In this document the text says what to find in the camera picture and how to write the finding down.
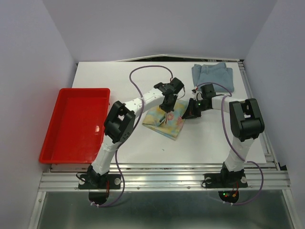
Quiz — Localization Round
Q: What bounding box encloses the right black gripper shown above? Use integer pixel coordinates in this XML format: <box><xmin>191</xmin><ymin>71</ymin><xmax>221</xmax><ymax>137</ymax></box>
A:
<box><xmin>182</xmin><ymin>97</ymin><xmax>209</xmax><ymax>119</ymax></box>

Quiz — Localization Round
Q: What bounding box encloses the floral pastel skirt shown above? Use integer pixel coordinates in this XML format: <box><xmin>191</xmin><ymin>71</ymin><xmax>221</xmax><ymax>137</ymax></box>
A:
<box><xmin>142</xmin><ymin>100</ymin><xmax>188</xmax><ymax>140</ymax></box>

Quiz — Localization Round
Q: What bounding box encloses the blue denim skirt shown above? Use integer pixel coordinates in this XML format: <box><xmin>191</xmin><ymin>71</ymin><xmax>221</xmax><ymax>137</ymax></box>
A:
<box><xmin>192</xmin><ymin>62</ymin><xmax>234</xmax><ymax>92</ymax></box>

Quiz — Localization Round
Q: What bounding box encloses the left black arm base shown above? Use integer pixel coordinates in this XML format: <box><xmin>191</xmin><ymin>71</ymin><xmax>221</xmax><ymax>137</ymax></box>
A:
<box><xmin>76</xmin><ymin>172</ymin><xmax>125</xmax><ymax>208</ymax></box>

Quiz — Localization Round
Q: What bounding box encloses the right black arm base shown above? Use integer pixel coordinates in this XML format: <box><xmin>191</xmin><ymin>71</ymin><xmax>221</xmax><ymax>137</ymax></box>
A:
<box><xmin>201</xmin><ymin>166</ymin><xmax>248</xmax><ymax>204</ymax></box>

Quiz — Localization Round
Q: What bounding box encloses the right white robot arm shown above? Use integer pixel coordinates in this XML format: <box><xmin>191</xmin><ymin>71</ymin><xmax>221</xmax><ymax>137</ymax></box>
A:
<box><xmin>182</xmin><ymin>82</ymin><xmax>265</xmax><ymax>186</ymax></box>

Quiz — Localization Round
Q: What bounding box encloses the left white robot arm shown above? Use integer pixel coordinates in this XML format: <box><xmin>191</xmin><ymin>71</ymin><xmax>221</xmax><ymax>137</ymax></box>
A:
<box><xmin>86</xmin><ymin>78</ymin><xmax>184</xmax><ymax>188</ymax></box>

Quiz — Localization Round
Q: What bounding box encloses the red plastic tray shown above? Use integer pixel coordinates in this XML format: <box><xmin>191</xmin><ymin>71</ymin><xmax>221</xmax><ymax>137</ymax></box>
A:
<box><xmin>39</xmin><ymin>88</ymin><xmax>110</xmax><ymax>164</ymax></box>

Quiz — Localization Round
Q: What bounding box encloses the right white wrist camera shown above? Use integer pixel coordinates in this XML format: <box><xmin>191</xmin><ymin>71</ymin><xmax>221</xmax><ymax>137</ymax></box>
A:
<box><xmin>192</xmin><ymin>87</ymin><xmax>202</xmax><ymax>101</ymax></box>

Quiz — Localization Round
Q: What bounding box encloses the aluminium frame rail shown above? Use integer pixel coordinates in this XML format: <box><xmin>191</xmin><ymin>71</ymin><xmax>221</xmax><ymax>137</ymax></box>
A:
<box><xmin>39</xmin><ymin>163</ymin><xmax>291</xmax><ymax>192</ymax></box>

